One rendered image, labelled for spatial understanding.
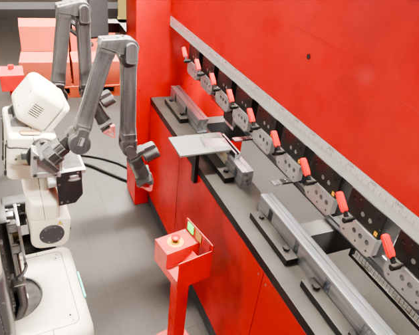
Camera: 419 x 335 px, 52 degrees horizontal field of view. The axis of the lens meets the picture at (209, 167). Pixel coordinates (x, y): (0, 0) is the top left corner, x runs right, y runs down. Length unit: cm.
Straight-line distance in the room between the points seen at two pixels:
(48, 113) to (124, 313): 133
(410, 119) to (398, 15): 26
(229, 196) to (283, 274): 50
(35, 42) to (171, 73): 258
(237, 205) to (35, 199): 86
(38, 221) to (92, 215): 132
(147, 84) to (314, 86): 158
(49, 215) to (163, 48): 134
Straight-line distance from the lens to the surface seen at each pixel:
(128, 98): 158
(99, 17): 277
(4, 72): 351
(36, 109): 168
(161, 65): 282
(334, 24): 138
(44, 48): 521
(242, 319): 202
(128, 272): 280
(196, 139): 214
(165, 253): 180
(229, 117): 209
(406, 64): 118
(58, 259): 252
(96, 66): 153
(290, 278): 165
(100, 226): 313
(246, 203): 195
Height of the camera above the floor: 203
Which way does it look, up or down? 32 degrees down
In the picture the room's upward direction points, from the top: 7 degrees clockwise
